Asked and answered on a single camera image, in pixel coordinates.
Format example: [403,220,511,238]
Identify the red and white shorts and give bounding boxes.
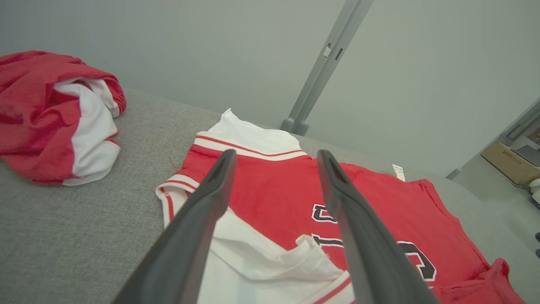
[0,51,127,186]

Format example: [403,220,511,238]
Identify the grey double metal post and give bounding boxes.
[280,0,374,136]

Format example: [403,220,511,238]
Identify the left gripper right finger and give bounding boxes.
[317,149,440,304]

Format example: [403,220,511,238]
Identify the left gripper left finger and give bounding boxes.
[112,149,238,304]

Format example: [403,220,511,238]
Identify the brown cardboard box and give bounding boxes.
[481,141,540,188]

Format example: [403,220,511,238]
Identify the red basketball jersey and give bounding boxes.
[155,108,526,304]

